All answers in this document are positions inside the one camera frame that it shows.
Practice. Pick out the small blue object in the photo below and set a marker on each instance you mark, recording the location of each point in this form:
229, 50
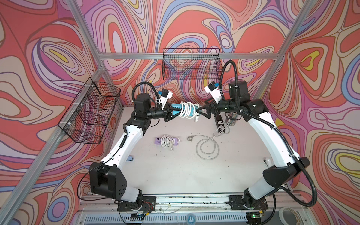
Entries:
130, 158

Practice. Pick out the metal cup of pens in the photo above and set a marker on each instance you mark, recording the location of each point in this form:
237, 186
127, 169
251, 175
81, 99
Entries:
233, 116

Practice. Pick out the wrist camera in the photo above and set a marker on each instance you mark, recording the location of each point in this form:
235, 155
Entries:
213, 89
164, 95

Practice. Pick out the purple power strip with cord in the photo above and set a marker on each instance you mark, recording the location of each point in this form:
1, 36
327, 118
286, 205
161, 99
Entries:
167, 141

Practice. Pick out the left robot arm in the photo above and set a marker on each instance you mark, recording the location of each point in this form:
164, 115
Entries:
106, 177

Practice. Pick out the black wire basket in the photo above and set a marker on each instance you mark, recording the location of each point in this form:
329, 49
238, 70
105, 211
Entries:
90, 112
200, 64

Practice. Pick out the black wire basket back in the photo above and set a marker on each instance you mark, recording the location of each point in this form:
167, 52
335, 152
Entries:
200, 64

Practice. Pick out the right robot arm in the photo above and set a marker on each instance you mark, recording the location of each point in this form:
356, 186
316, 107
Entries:
287, 163

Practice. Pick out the black power strip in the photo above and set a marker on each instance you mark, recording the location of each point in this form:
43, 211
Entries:
220, 124

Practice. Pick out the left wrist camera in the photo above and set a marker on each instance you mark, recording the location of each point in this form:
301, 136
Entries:
164, 95

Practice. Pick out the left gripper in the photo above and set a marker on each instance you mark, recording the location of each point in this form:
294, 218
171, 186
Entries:
168, 112

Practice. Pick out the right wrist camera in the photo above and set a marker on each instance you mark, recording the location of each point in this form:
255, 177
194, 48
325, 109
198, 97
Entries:
213, 89

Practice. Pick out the black wire basket left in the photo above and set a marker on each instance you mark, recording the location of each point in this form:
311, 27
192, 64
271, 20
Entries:
90, 112

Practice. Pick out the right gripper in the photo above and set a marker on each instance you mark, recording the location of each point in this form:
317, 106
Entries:
213, 106

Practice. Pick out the blue power strip with cord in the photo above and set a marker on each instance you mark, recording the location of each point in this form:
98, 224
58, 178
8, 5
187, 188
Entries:
186, 110

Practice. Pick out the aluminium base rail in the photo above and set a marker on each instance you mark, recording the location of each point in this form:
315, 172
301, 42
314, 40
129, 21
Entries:
196, 209

